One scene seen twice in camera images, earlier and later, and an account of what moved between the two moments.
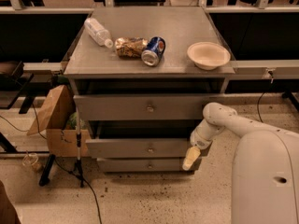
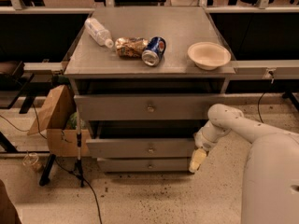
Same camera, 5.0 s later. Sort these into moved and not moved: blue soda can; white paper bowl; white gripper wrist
Moved: white gripper wrist
Not moved: white paper bowl; blue soda can
